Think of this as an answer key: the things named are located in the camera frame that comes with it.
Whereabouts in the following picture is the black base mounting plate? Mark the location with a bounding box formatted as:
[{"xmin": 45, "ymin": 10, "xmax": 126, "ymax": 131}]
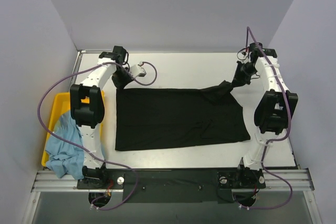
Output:
[{"xmin": 77, "ymin": 168, "xmax": 266, "ymax": 204}]

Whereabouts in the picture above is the black t shirt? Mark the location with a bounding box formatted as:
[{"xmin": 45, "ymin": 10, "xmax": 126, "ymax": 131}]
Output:
[{"xmin": 115, "ymin": 81, "xmax": 250, "ymax": 152}]

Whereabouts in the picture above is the aluminium front rail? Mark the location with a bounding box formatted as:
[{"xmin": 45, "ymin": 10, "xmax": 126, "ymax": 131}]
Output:
[{"xmin": 31, "ymin": 169, "xmax": 314, "ymax": 193}]

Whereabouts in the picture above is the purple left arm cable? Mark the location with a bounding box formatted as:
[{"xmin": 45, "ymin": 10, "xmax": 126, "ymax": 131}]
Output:
[{"xmin": 37, "ymin": 61, "xmax": 158, "ymax": 211}]

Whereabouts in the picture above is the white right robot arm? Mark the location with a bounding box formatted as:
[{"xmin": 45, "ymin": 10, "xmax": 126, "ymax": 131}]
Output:
[{"xmin": 232, "ymin": 42, "xmax": 298, "ymax": 188}]

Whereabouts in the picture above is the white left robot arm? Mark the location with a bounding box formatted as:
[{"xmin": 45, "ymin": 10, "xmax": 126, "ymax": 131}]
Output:
[{"xmin": 70, "ymin": 46, "xmax": 128, "ymax": 188}]

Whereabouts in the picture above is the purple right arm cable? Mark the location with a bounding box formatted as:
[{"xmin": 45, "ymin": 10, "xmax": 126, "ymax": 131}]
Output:
[{"xmin": 235, "ymin": 26, "xmax": 294, "ymax": 211}]

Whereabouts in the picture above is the yellow plastic bin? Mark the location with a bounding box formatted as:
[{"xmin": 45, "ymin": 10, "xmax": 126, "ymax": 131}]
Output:
[{"xmin": 41, "ymin": 90, "xmax": 106, "ymax": 167}]

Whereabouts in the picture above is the light blue t shirt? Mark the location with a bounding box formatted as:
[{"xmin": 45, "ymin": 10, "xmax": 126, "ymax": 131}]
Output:
[{"xmin": 45, "ymin": 111, "xmax": 84, "ymax": 180}]

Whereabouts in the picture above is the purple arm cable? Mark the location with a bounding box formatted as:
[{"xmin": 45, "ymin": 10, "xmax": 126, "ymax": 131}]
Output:
[
  {"xmin": 37, "ymin": 61, "xmax": 158, "ymax": 211},
  {"xmin": 235, "ymin": 26, "xmax": 294, "ymax": 211}
]

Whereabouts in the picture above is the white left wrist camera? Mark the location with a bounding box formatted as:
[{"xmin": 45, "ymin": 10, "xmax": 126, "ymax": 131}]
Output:
[{"xmin": 129, "ymin": 61, "xmax": 146, "ymax": 78}]

